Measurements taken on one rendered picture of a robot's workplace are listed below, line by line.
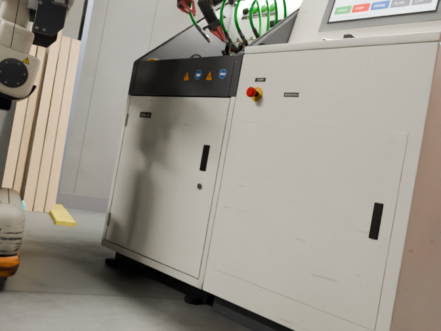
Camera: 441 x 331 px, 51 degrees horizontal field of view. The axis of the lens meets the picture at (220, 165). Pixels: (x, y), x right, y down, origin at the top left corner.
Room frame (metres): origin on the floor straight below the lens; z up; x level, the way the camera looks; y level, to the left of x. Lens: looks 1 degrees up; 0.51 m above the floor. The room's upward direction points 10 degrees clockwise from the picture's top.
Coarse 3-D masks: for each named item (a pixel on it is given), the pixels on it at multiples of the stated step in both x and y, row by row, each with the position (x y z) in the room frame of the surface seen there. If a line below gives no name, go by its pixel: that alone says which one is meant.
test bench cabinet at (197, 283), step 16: (128, 96) 2.20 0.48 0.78; (224, 144) 1.72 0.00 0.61; (224, 160) 1.72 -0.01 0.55; (112, 192) 2.19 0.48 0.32; (208, 240) 1.72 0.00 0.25; (128, 256) 2.04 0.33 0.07; (144, 256) 1.98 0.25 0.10; (144, 272) 2.06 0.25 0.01; (160, 272) 1.99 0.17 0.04; (176, 272) 1.82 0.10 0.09; (176, 288) 1.91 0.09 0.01; (192, 288) 1.85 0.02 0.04
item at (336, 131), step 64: (320, 0) 1.85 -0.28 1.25; (256, 64) 1.66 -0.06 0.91; (320, 64) 1.48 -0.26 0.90; (384, 64) 1.33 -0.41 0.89; (256, 128) 1.63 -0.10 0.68; (320, 128) 1.44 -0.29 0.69; (384, 128) 1.30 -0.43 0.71; (256, 192) 1.59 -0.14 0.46; (320, 192) 1.42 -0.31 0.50; (384, 192) 1.28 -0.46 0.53; (256, 256) 1.56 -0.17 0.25; (320, 256) 1.39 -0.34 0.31; (384, 256) 1.26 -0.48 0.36; (256, 320) 1.58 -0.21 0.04; (320, 320) 1.37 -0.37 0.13; (384, 320) 1.24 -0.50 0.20
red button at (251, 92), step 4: (248, 88) 1.63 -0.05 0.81; (252, 88) 1.61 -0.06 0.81; (256, 88) 1.65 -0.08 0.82; (260, 88) 1.63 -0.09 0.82; (248, 92) 1.62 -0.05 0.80; (252, 92) 1.61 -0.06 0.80; (256, 92) 1.63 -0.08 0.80; (260, 92) 1.63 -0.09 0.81; (248, 96) 1.62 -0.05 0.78; (252, 96) 1.61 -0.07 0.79; (256, 96) 1.63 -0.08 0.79; (260, 96) 1.63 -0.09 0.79; (256, 100) 1.64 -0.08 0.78
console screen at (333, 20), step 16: (336, 0) 1.79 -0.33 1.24; (352, 0) 1.74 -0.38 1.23; (368, 0) 1.69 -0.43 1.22; (384, 0) 1.65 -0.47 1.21; (400, 0) 1.60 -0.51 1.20; (416, 0) 1.56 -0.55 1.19; (432, 0) 1.52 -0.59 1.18; (336, 16) 1.76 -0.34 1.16; (352, 16) 1.71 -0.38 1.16; (368, 16) 1.67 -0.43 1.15; (384, 16) 1.62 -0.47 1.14; (400, 16) 1.58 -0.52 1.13; (416, 16) 1.54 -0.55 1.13; (432, 16) 1.50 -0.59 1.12
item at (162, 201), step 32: (128, 128) 2.16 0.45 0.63; (160, 128) 2.00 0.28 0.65; (192, 128) 1.86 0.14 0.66; (224, 128) 1.74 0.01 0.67; (128, 160) 2.13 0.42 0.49; (160, 160) 1.97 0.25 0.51; (192, 160) 1.83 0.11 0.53; (128, 192) 2.10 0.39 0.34; (160, 192) 1.95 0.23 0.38; (192, 192) 1.81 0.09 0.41; (128, 224) 2.07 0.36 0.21; (160, 224) 1.92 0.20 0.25; (192, 224) 1.79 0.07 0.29; (160, 256) 1.90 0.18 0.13; (192, 256) 1.77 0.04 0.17
